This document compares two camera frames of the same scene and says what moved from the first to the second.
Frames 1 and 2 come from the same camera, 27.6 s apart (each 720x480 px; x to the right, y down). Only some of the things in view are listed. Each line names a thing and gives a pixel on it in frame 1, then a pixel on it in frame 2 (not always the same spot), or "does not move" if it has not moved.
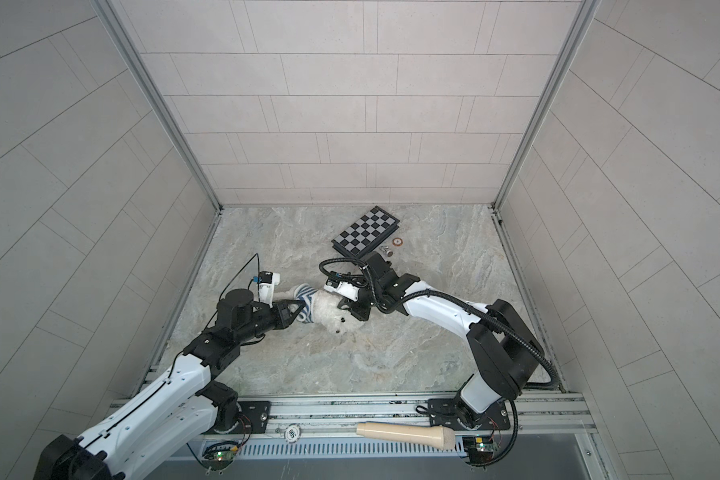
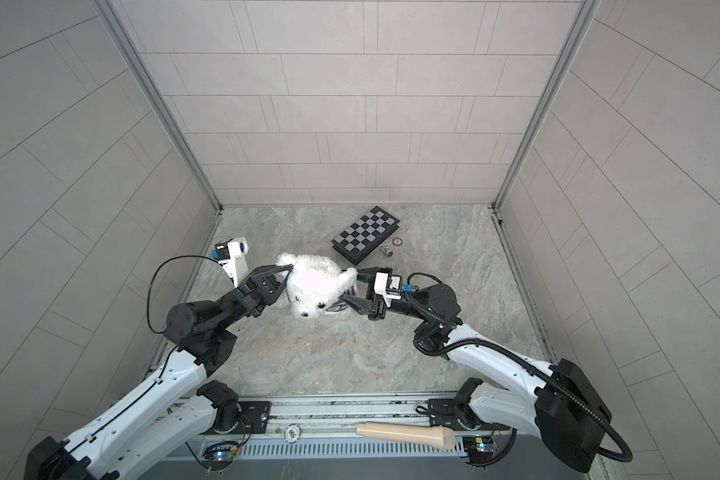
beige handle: x=440 y=436 does not move
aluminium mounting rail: x=337 y=416 does not move
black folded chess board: x=367 y=234 does not move
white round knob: x=292 y=432 does not move
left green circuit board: x=219 y=456 does not move
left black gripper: x=281 y=315 to x=252 y=297
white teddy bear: x=327 y=313 to x=315 y=283
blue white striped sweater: x=304 y=292 to x=341 y=305
